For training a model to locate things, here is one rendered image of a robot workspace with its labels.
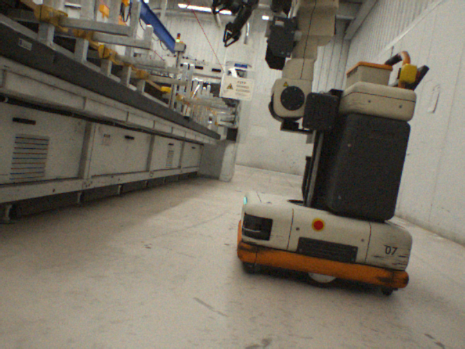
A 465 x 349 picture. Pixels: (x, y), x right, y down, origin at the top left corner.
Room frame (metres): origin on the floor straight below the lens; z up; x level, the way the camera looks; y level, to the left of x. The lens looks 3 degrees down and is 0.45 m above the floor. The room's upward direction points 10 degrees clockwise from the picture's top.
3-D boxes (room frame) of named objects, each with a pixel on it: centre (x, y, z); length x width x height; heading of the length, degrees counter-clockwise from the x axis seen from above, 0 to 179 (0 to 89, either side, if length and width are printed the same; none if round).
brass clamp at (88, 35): (1.63, 0.68, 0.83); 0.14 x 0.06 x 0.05; 175
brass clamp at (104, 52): (1.88, 0.66, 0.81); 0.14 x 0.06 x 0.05; 175
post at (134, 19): (2.11, 0.64, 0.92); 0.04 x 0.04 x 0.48; 85
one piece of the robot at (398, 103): (1.80, -0.50, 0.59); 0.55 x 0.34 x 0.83; 179
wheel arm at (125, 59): (1.90, 0.61, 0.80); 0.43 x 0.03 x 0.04; 85
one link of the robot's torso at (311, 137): (1.75, -0.24, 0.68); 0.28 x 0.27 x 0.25; 179
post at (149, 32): (2.36, 0.62, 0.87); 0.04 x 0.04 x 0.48; 85
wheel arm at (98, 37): (1.65, 0.63, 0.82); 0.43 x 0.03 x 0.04; 85
